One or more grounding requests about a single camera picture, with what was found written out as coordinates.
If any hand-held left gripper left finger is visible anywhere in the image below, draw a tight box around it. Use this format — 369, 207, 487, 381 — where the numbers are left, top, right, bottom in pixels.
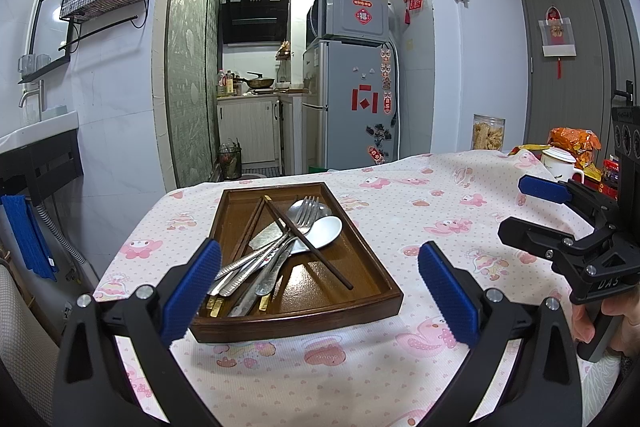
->
52, 238, 222, 427

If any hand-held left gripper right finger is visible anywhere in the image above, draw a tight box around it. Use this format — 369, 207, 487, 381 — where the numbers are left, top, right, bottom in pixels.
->
418, 241, 583, 427

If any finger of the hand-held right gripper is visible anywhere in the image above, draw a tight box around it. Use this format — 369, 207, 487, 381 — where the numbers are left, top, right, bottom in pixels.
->
498, 217, 619, 264
518, 175, 621, 233

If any steel table knife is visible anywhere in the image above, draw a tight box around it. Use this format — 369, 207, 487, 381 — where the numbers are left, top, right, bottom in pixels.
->
207, 221, 290, 298

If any brown wooden tray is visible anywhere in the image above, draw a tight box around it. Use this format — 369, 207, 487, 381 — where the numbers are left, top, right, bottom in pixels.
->
189, 182, 405, 344

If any small steel spoon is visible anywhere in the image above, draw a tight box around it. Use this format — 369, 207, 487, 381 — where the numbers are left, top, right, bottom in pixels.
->
227, 199, 332, 317

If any large steel spoon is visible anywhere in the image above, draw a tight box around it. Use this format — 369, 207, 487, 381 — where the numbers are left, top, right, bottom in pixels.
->
254, 216, 344, 297

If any steel fork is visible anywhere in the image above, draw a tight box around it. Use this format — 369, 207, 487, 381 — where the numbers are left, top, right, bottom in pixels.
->
214, 195, 321, 283

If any person's right hand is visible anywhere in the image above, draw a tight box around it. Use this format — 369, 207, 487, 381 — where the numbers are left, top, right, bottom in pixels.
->
571, 302, 598, 344

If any white mug with lid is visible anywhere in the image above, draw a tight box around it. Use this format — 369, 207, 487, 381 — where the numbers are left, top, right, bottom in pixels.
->
541, 147, 585, 182

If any yellow snack bag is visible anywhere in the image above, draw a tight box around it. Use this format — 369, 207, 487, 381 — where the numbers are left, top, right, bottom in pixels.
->
510, 144, 551, 158

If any orange snack bag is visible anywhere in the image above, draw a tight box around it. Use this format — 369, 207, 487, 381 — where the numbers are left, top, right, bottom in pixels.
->
547, 127, 601, 165

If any red snack box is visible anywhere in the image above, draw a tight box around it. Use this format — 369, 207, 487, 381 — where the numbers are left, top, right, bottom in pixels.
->
600, 159, 621, 198

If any clear jar of snacks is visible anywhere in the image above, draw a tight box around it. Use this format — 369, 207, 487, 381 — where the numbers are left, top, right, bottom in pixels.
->
472, 114, 506, 152

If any pink printed tablecloth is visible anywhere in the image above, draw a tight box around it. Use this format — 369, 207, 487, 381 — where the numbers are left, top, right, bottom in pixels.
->
92, 150, 623, 427

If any grey door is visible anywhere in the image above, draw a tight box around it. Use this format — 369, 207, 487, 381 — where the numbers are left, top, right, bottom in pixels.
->
506, 0, 640, 162

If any red and white door ornament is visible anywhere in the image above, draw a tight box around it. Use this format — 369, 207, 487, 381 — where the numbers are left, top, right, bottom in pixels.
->
538, 6, 577, 78

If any white kitchen cabinet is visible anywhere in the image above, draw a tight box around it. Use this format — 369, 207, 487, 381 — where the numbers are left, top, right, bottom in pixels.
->
216, 94, 283, 165

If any blue towel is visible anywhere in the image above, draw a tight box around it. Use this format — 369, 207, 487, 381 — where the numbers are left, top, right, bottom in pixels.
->
0, 194, 60, 283

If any beige woven chair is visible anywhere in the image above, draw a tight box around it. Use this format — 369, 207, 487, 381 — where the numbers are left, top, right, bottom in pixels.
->
0, 264, 61, 408

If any black sink cabinet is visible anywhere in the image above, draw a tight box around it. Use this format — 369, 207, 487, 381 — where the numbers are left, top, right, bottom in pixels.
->
0, 129, 83, 208

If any grey refrigerator with red stickers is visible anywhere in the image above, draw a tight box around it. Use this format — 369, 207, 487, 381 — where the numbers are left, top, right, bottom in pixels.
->
301, 38, 401, 171

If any group of condiment bottles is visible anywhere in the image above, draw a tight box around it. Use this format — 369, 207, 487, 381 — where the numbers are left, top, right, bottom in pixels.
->
216, 68, 241, 96

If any green patterned sliding door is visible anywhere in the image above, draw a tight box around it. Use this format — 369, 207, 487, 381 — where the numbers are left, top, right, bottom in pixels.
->
165, 0, 223, 190

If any metal wok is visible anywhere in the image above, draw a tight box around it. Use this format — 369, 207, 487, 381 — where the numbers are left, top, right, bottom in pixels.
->
235, 72, 277, 88

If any white sink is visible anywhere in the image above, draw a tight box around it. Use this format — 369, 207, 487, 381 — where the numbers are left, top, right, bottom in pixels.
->
0, 107, 80, 152

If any steel faucet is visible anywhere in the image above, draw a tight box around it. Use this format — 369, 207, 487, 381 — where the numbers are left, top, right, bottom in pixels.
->
19, 79, 45, 110

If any grey microwave with red sticker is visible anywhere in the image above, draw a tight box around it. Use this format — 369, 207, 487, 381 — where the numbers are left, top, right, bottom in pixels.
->
307, 0, 393, 42

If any black range hood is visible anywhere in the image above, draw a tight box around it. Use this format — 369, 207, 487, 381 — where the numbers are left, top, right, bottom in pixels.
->
221, 0, 292, 45

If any black framed mirror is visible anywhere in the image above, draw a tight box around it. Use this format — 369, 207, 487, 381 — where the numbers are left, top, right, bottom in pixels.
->
29, 0, 86, 58

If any wire trash basket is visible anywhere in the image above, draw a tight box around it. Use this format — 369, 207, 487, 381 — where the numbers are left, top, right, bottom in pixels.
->
217, 139, 243, 180

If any grey drain hose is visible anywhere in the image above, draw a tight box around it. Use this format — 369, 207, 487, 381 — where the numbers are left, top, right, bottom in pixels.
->
37, 204, 88, 265

